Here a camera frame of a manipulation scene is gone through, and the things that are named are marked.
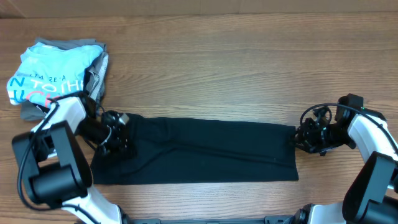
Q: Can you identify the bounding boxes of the black t-shirt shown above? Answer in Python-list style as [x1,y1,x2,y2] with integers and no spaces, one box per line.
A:
[91,114,299,185]

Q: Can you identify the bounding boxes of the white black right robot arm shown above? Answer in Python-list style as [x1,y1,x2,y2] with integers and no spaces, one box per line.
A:
[290,94,397,224]

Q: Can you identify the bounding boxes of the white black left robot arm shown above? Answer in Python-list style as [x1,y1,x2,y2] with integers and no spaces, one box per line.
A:
[12,91,132,223]

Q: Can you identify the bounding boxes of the grey striped folded garment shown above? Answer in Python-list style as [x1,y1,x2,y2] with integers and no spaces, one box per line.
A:
[83,52,109,103]

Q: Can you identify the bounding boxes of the dark grey folded garment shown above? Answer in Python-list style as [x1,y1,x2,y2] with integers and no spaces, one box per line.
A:
[20,37,107,121]

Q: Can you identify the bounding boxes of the light blue printed t-shirt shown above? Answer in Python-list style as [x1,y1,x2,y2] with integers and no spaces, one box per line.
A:
[6,42,103,108]

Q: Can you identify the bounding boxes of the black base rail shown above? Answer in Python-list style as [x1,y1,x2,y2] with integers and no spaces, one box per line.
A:
[123,215,294,224]

